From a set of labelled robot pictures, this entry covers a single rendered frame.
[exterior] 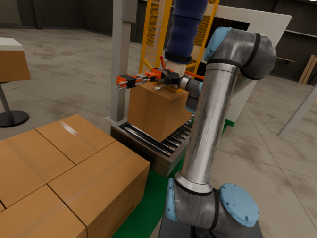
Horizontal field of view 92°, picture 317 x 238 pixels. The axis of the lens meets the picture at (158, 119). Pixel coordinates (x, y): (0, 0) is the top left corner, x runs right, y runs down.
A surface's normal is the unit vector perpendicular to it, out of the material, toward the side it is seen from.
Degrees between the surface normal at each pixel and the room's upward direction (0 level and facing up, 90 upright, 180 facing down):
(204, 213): 48
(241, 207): 5
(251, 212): 5
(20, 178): 0
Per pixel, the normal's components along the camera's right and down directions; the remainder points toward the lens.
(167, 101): -0.58, 0.33
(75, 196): 0.18, -0.83
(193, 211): 0.00, 0.09
